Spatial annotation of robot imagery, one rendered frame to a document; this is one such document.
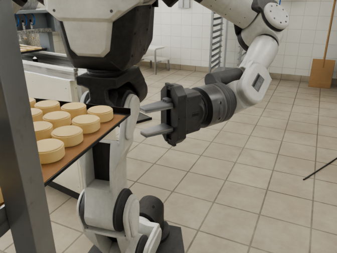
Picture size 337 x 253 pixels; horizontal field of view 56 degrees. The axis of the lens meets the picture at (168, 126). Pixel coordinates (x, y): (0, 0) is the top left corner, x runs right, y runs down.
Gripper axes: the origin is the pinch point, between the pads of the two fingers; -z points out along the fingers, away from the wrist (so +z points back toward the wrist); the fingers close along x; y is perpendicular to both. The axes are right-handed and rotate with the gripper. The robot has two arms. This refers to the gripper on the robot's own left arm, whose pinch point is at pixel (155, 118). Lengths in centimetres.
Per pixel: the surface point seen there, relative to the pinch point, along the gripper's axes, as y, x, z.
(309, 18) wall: -222, -6, 438
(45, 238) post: 15.7, -3.4, -26.2
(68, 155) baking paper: 2.8, -1.0, -18.3
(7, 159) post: 15.8, 7.1, -28.3
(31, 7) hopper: -206, 15, 36
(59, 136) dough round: -0.8, 0.9, -18.1
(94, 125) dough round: -3.2, 0.4, -11.2
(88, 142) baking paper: 0.2, -1.0, -13.9
